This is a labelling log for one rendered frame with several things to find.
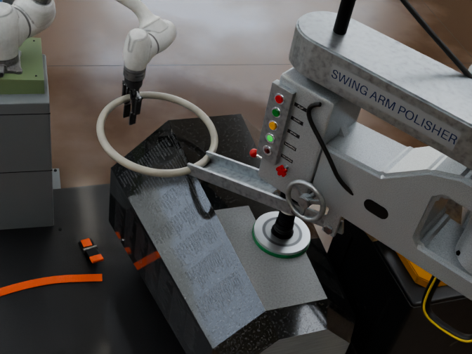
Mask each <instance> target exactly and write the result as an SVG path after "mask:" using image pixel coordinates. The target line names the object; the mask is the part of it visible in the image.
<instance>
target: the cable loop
mask: <svg viewBox="0 0 472 354"><path fill-rule="evenodd" d="M439 283H440V280H439V279H438V278H436V277H434V276H433V275H432V277H431V279H430V280H429V282H428V284H427V287H426V289H425V292H424V295H423V297H422V301H421V309H422V312H423V314H424V315H425V317H426V318H427V320H428V321H429V322H430V323H432V324H433V325H434V326H435V327H437V328H438V329H439V330H441V331H442V332H444V333H445V334H446V335H448V336H450V337H452V338H453V339H455V340H457V341H460V342H462V343H467V344H472V334H464V333H462V332H460V331H458V330H456V329H455V328H453V327H451V326H449V325H448V324H447V323H445V322H443V321H442V320H441V319H440V318H439V317H438V316H436V315H435V314H434V312H433V311H432V310H431V299H432V298H433V295H434V293H435V290H436V289H437V287H438V285H439Z"/></svg>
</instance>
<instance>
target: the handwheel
mask: <svg viewBox="0 0 472 354"><path fill-rule="evenodd" d="M297 185H303V186H306V187H307V188H309V189H310V190H312V191H311V192H310V193H309V194H308V193H302V192H301V191H300V189H299V188H298V186H297ZM292 188H293V189H294V191H295V192H296V194H297V195H298V196H299V198H298V199H297V202H298V204H299V206H300V207H301V209H300V211H299V210H298V209H297V208H296V207H295V205H294V203H293V202H292V199H291V190H292ZM285 196H286V201H287V204H288V206H289V208H290V209H291V210H292V212H293V213H294V214H295V215H296V216H298V217H299V218H300V219H302V220H304V221H307V222H316V221H318V220H320V219H321V218H322V217H323V216H324V214H325V211H326V204H325V199H324V197H323V196H322V193H321V192H320V191H319V190H318V188H317V187H315V186H314V185H313V184H312V183H310V182H308V181H305V180H301V179H298V180H294V181H292V182H290V183H289V185H288V186H287V188H286V191H285ZM316 196H317V198H318V199H314V198H315V197H316ZM312 204H317V205H320V212H319V213H318V215H316V216H307V215H305V214H304V213H305V210H306V209H307V208H308V207H309V206H310V205H312Z"/></svg>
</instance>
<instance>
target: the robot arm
mask: <svg viewBox="0 0 472 354"><path fill-rule="evenodd" d="M115 1H118V2H119V3H121V4H122V5H124V6H126V7H127V8H129V9H130V10H132V11H133V12H134V13H135V14H136V16H137V18H138V20H139V28H134V29H132V30H130V31H129V33H128V34H127V36H126V40H125V42H124V52H123V59H124V72H123V75H124V80H123V81H122V83H123V87H122V96H124V95H127V94H130V99H131V101H129V102H126V103H124V113H123V118H125V117H129V125H132V124H135V123H136V115H137V114H140V109H141V103H142V99H143V97H142V96H140V95H139V93H140V91H139V88H140V87H141V86H142V85H143V80H144V78H145V72H146V68H147V67H146V66H147V64H148V63H149V62H150V61H151V59H152V58H153V57H154V56H155V55H157V54H158V53H161V52H162V51H164V50H165V49H166V48H168V47H169V46H170V45H171V44H172V42H173V41H174V39H175V38H176V27H175V25H174V24H173V23H172V22H171V21H169V20H163V19H161V18H160V17H159V16H156V15H154V14H153V13H152V12H151V11H150V10H149V8H148V7H147V6H146V5H145V4H144V3H143V2H142V1H141V0H115ZM55 13H56V10H55V2H54V0H15V1H14V2H13V4H12V5H10V4H8V3H4V2H0V77H4V73H11V74H22V68H21V66H20V56H21V55H22V52H21V51H20V50H18V49H19V47H20V46H21V45H22V43H23V42H24V41H25V40H26V39H28V38H30V37H33V36H35V35H36V34H38V33H40V32H42V31H44V30H45V29H46V28H47V27H49V26H50V25H51V24H52V22H53V21H54V19H55ZM130 103H131V104H130ZM130 111H131V112H130Z"/></svg>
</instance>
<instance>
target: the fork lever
mask: <svg viewBox="0 0 472 354"><path fill-rule="evenodd" d="M206 155H207V156H209V158H210V162H209V163H208V164H207V165H206V166H204V167H203V168H202V167H200V166H197V165H194V164H191V163H187V165H188V168H190V170H191V173H190V174H188V175H191V176H194V177H195V178H198V179H201V180H203V181H206V182H208V183H211V184H214V185H217V186H219V187H221V188H224V189H226V190H229V191H232V192H235V193H237V194H239V195H242V196H244V197H248V198H249V199H252V200H255V201H257V202H260V203H262V204H265V205H268V206H270V207H272V208H275V209H278V210H280V211H283V212H285V213H288V214H291V215H293V216H296V215H295V214H294V213H293V212H292V210H291V209H290V208H289V206H288V204H287V201H286V199H285V198H282V197H279V196H277V195H274V194H273V193H274V192H276V191H277V190H278V189H277V188H275V187H273V186H272V185H271V184H269V183H267V182H266V181H264V180H263V179H262V178H260V177H259V176H258V170H259V169H257V168H256V167H253V166H249V165H247V164H244V163H241V162H238V161H235V160H233V159H230V158H227V157H224V156H222V155H218V154H216V153H214V152H210V151H206ZM293 203H294V205H295V207H296V208H297V209H298V210H299V211H300V209H301V207H300V206H299V204H297V203H296V202H293ZM318 213H319V211H316V210H314V209H311V208H307V209H306V210H305V213H304V214H305V215H307V216H316V215H318ZM326 216H327V215H326V214H324V216H323V217H322V218H321V219H320V220H318V221H316V222H311V223H314V224H316V225H319V226H322V227H323V225H324V222H325V219H326ZM296 217H298V216H296ZM344 219H345V218H343V217H342V219H341V222H340V224H339V228H338V230H337V233H339V234H343V229H344ZM324 232H326V233H327V234H328V235H329V234H332V228H331V227H330V226H329V225H325V226H324Z"/></svg>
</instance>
